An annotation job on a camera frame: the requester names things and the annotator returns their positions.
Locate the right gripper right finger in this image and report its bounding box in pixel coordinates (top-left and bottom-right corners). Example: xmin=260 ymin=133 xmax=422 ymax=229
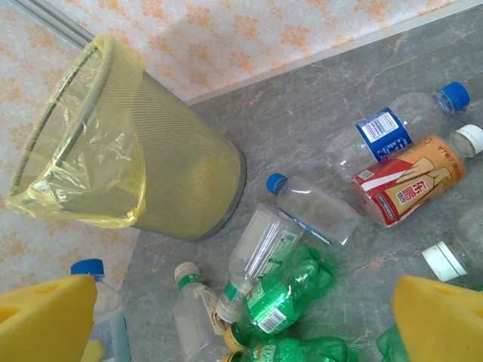
xmin=391 ymin=275 xmax=483 ymax=362

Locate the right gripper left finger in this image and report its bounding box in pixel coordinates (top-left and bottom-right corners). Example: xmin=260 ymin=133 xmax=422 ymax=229
xmin=0 ymin=274 xmax=106 ymax=362

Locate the green plastic bottle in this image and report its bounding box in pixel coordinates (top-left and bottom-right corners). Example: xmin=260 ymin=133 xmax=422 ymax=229
xmin=220 ymin=336 xmax=359 ymax=362
xmin=376 ymin=324 xmax=412 ymax=362
xmin=223 ymin=244 xmax=337 ymax=352

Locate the clear bottle pale blue label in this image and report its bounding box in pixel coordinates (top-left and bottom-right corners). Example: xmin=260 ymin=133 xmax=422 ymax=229
xmin=70 ymin=258 xmax=132 ymax=362

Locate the orange red label bottle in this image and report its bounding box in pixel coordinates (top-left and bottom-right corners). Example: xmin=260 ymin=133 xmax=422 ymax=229
xmin=351 ymin=124 xmax=483 ymax=229

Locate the clear bottle white green cap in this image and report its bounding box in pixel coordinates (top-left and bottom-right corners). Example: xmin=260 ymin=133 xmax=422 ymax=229
xmin=172 ymin=262 xmax=229 ymax=362

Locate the clear bottle blue white label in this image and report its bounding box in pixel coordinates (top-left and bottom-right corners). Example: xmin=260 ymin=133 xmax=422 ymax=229
xmin=266 ymin=172 xmax=373 ymax=248

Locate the clear bottle green white label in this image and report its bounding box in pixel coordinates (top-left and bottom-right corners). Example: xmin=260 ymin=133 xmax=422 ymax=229
xmin=216 ymin=203 xmax=306 ymax=324

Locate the clear bottle dark blue label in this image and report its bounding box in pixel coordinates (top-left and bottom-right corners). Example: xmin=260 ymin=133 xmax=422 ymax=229
xmin=326 ymin=81 xmax=472 ymax=183

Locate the yellow plastic bin liner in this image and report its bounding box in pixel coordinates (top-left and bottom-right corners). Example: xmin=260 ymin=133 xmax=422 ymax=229
xmin=5 ymin=34 xmax=148 ymax=229

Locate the grey wire mesh bin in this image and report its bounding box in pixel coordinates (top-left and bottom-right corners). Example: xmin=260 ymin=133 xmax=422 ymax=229
xmin=7 ymin=35 xmax=248 ymax=242

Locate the aluminium frame post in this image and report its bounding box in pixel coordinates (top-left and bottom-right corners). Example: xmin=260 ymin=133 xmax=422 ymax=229
xmin=11 ymin=0 xmax=95 ymax=44

